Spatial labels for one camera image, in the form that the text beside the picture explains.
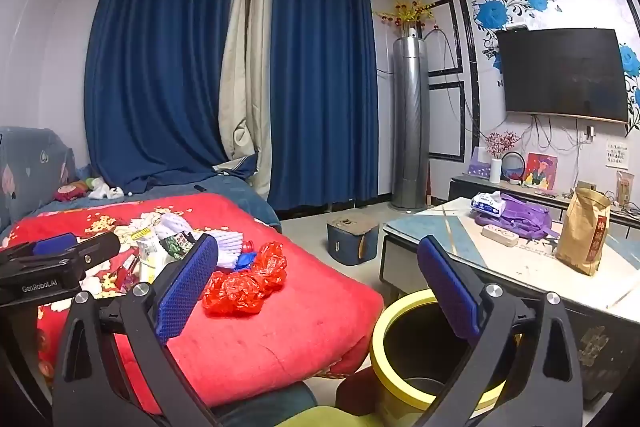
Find silver tower air conditioner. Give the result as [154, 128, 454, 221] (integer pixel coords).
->
[391, 34, 431, 212]

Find white power strip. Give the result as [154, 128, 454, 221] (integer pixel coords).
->
[481, 224, 519, 248]

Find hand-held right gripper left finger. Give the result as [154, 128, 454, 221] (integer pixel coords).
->
[52, 234, 221, 427]

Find red floral blanket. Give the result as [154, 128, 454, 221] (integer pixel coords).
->
[10, 193, 385, 415]

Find beige hanging packet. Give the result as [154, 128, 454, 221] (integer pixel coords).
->
[616, 171, 635, 208]

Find white vase pink flowers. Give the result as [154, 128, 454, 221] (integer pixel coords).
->
[483, 131, 521, 184]

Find red plush toy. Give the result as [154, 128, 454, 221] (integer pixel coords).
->
[54, 181, 91, 202]

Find colourful snack wrapper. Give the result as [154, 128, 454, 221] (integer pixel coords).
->
[116, 254, 142, 294]

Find wide blue curtain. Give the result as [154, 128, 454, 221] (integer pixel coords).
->
[84, 0, 251, 194]

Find black wall television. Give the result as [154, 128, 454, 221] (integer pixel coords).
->
[495, 27, 630, 124]

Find purple box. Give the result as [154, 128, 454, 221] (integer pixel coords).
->
[466, 147, 492, 178]

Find narrow blue curtain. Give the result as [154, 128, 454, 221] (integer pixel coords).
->
[267, 0, 378, 212]

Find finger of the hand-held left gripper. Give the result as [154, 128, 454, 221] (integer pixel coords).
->
[0, 233, 79, 264]
[65, 233, 122, 269]

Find brown paper bag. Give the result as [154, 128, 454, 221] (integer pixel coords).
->
[555, 187, 612, 277]

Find yellow round trash bin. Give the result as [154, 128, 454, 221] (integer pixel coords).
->
[369, 288, 523, 427]

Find colourful painting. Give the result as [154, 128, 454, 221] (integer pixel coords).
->
[522, 152, 558, 192]

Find round sand art frame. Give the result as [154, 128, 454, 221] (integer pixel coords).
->
[501, 151, 526, 184]

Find dark green snack packet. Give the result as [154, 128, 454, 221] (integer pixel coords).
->
[162, 232, 197, 259]

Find red plastic bag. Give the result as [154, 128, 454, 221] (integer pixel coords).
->
[202, 241, 288, 318]

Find dark television cabinet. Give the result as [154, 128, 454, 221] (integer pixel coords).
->
[447, 174, 640, 229]

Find lavender foam net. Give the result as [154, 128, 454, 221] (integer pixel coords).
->
[155, 213, 244, 270]

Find white wall notice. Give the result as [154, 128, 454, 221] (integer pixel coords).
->
[606, 139, 630, 168]

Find blue denim cloth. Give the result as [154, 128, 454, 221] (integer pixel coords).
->
[30, 164, 283, 234]

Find white crumpled cloth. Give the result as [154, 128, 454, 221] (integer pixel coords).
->
[89, 178, 125, 200]

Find purple backpack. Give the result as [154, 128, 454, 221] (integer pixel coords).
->
[474, 193, 561, 240]

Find beige curtain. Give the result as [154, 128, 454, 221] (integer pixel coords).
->
[218, 0, 278, 202]

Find dark teal cloth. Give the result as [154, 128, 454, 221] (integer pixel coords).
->
[210, 381, 321, 427]

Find tissue pack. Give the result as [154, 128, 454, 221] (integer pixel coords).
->
[471, 191, 507, 215]

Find grey printed sofa cover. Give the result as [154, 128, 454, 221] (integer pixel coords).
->
[0, 126, 76, 233]

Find yellow artificial flowers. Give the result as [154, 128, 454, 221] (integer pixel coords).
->
[374, 0, 436, 30]

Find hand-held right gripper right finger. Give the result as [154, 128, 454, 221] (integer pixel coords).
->
[415, 234, 586, 427]

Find marble coffee table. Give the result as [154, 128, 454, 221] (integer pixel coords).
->
[379, 194, 640, 408]

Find blue storage stool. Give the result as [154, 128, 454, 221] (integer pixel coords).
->
[326, 214, 381, 266]

